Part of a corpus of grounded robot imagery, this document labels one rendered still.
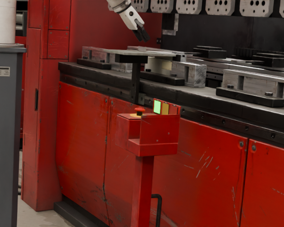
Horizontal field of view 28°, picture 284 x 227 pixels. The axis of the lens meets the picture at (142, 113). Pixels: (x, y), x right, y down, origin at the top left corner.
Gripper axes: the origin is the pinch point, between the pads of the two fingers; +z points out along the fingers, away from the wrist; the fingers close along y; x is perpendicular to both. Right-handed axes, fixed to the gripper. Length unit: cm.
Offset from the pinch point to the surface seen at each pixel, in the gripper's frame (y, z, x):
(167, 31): 2.4, 5.9, -11.7
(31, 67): 95, 0, 37
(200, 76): -23.3, 22.2, -4.3
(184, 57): -10.7, 15.6, -7.1
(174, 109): -48, 15, 20
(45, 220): 67, 67, 86
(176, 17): -3.7, 1.5, -16.3
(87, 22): 85, -3, -3
